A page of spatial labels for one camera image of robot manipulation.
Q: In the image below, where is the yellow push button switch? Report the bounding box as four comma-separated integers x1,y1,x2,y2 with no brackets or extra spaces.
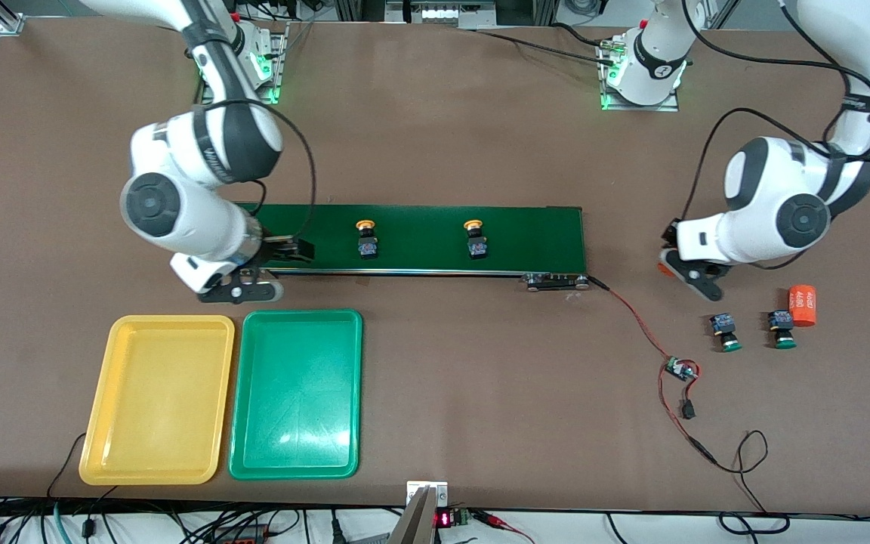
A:
354,219,380,260
463,219,489,261

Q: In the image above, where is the green push button switch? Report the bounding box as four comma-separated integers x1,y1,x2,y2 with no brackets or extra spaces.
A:
710,313,743,354
767,310,798,351

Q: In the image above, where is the green plastic tray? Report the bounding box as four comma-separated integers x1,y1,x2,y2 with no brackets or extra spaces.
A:
228,309,364,481

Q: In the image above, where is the green conveyor belt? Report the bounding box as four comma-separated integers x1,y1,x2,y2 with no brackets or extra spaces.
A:
235,202,591,292

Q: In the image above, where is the yellow plastic tray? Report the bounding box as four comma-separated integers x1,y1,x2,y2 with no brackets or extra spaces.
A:
79,314,236,486

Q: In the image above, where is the white device with ports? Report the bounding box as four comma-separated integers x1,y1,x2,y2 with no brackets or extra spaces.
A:
386,0,498,29

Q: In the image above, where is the black red power strip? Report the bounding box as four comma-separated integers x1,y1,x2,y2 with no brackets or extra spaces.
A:
212,523,270,544

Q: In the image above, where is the grey metal bar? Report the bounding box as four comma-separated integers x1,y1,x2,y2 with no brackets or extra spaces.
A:
386,486,436,544

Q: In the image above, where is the red clip lead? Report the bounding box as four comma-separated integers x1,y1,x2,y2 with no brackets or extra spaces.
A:
471,510,535,544

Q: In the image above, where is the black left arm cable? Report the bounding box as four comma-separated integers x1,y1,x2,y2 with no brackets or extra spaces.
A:
677,0,870,227

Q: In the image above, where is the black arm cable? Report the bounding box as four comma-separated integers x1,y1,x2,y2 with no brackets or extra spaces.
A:
677,0,870,227
201,98,317,243

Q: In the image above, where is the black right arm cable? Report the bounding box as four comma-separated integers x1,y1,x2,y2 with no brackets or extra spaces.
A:
201,98,317,243

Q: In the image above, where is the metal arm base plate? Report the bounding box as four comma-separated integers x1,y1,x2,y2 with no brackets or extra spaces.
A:
201,21,285,105
600,38,680,113

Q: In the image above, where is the red black power wire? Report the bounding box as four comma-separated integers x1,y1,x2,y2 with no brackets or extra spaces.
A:
586,275,791,536

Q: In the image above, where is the black cable on table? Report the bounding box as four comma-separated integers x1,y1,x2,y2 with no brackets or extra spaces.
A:
471,23,621,67

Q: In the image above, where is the small metal bracket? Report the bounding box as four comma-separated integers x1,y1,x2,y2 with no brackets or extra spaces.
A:
406,481,449,508

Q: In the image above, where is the thin black cable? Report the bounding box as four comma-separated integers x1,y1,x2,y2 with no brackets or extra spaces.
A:
46,432,88,499

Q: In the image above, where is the teal cable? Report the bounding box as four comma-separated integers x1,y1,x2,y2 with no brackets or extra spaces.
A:
50,502,73,544

